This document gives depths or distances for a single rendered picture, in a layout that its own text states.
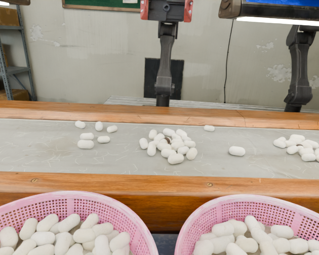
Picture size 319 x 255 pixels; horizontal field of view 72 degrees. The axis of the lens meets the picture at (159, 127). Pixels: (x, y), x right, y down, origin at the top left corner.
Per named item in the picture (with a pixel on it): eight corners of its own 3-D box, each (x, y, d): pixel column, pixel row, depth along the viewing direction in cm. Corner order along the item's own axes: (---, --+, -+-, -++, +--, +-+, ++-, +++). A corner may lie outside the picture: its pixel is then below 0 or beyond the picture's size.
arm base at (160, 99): (185, 97, 98) (184, 93, 104) (141, 94, 98) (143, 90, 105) (183, 114, 101) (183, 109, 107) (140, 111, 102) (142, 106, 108)
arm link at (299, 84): (311, 101, 93) (311, 29, 96) (295, 100, 93) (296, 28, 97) (302, 104, 99) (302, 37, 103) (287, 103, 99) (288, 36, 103)
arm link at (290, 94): (314, 93, 94) (306, 90, 99) (293, 92, 94) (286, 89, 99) (309, 108, 96) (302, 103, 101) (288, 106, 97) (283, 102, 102)
